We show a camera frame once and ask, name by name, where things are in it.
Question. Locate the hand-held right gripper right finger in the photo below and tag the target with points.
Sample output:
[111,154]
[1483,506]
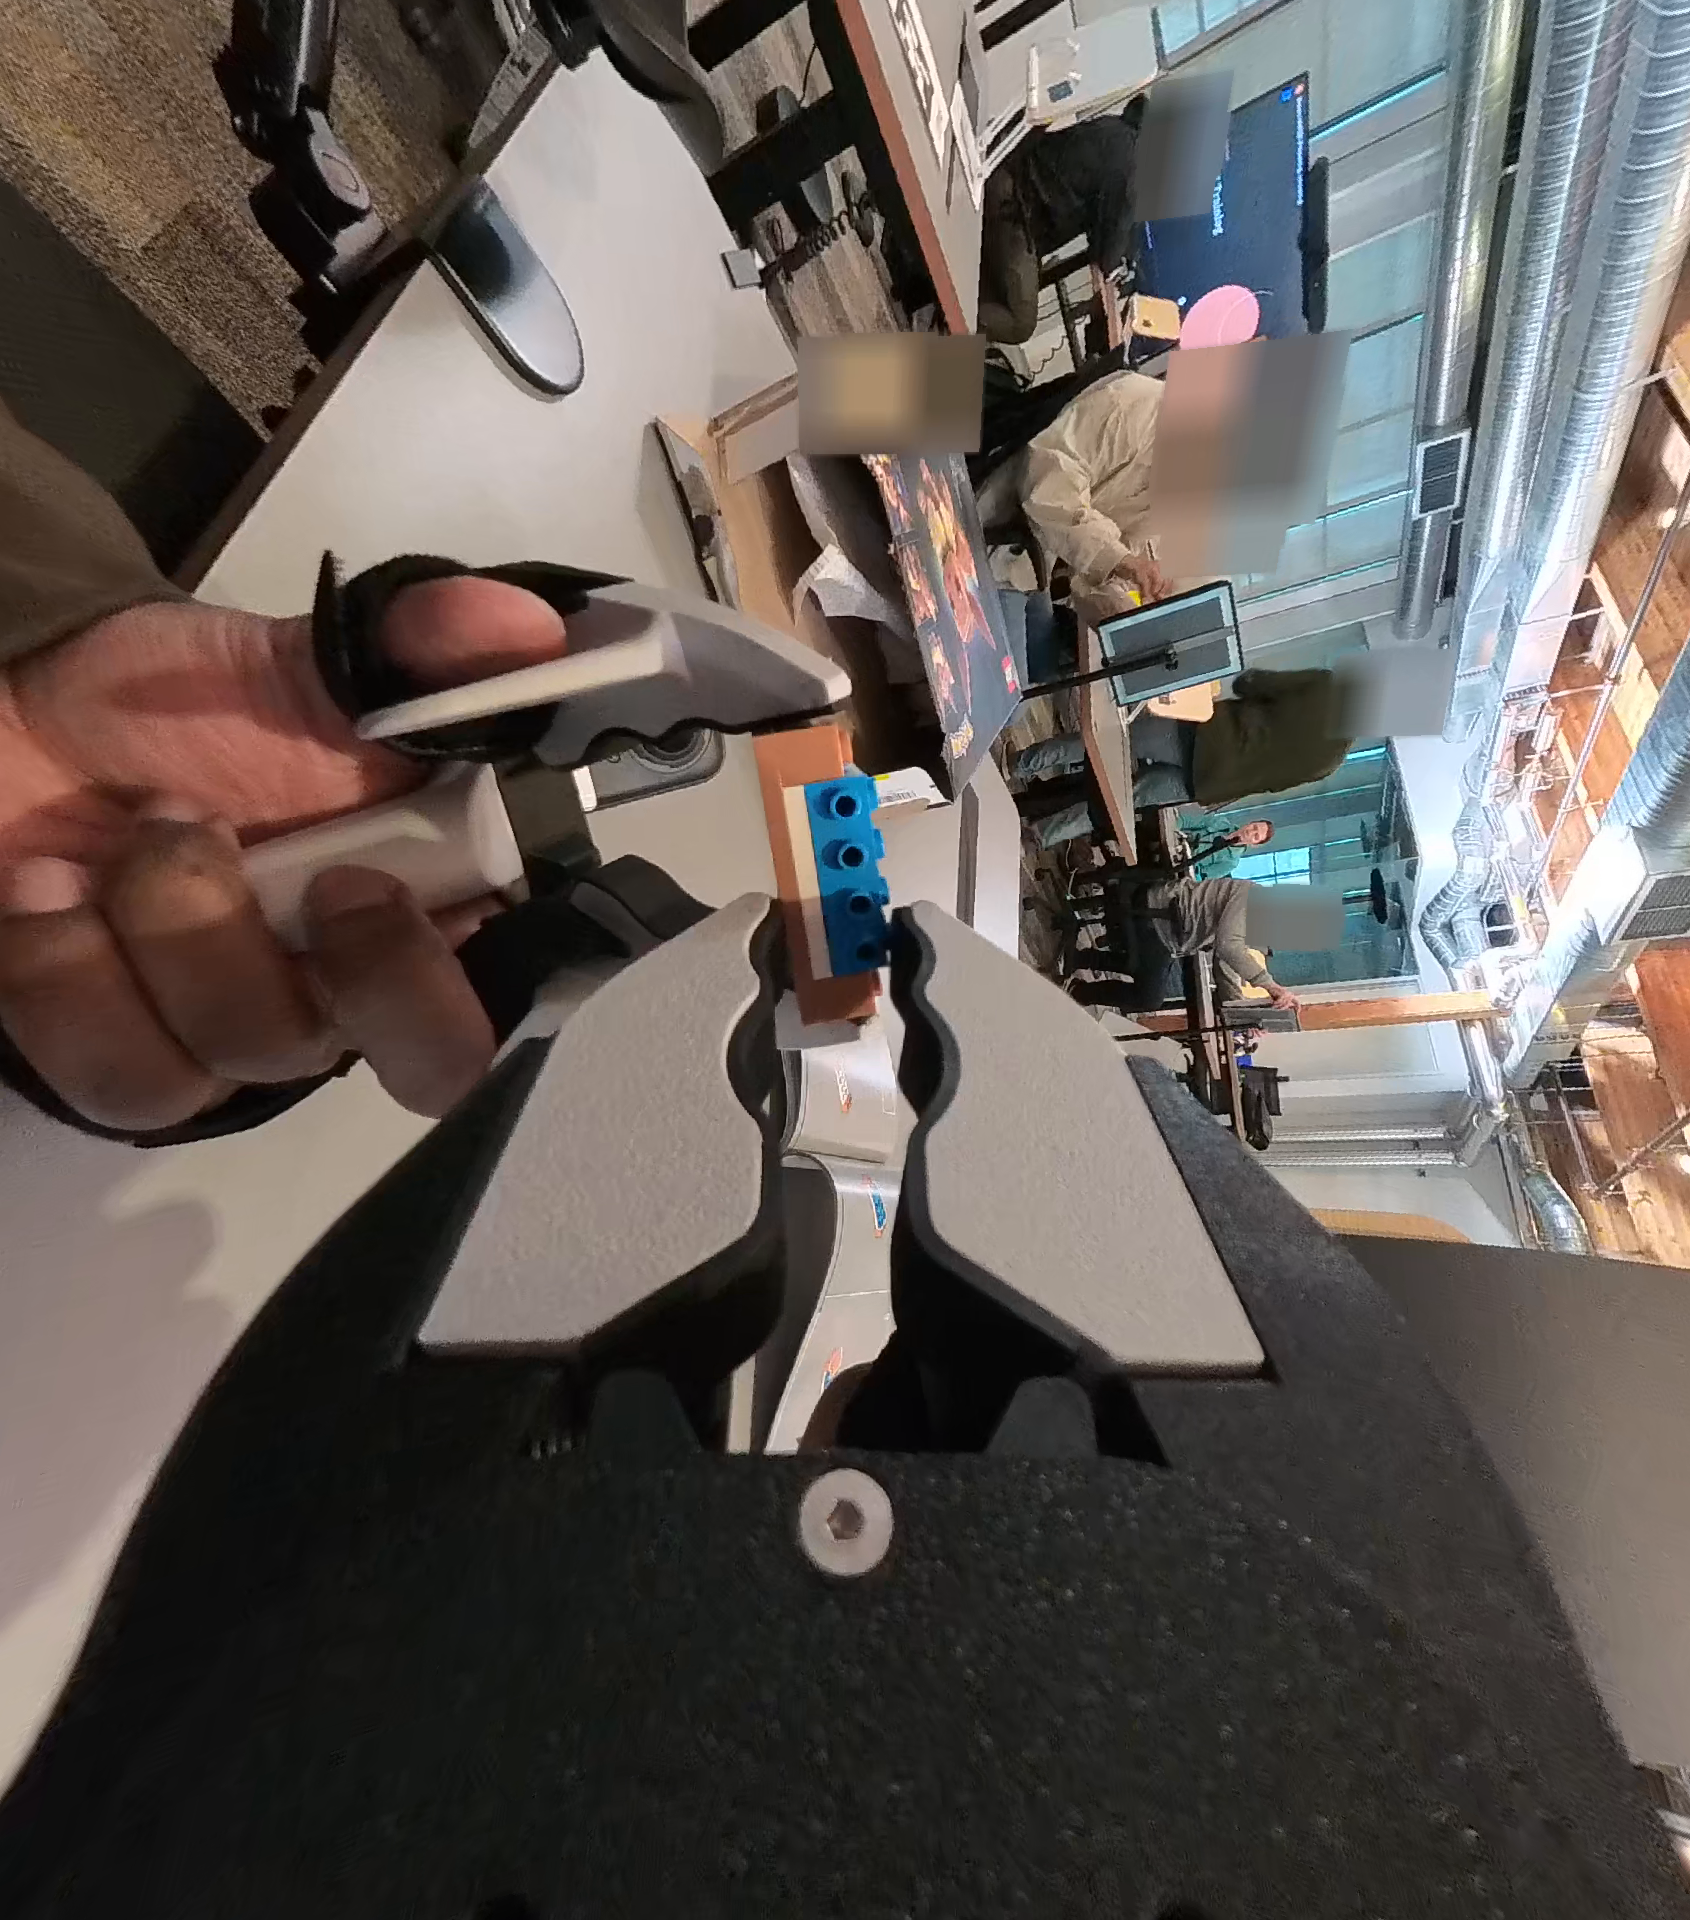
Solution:
[1085,1184]

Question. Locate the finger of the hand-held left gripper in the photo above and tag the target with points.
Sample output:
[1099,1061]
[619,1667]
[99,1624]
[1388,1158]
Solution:
[658,776]
[694,668]

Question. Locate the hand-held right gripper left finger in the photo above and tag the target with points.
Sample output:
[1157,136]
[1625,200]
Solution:
[605,1155]

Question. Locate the brown white blue brick assembly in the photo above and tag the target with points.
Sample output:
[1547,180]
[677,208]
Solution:
[823,885]

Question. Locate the printed cardboard toy box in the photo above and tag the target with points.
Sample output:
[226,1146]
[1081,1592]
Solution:
[770,524]

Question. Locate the white instruction booklet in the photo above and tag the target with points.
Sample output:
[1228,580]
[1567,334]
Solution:
[845,1095]

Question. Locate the black stand with oval base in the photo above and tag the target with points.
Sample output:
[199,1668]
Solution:
[514,301]

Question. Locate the tablet on black stand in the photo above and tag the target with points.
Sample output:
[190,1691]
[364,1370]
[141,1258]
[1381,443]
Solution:
[1175,639]

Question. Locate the black office chair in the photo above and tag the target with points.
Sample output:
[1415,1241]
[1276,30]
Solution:
[304,165]

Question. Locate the dark television screen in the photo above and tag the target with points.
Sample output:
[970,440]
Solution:
[1235,195]

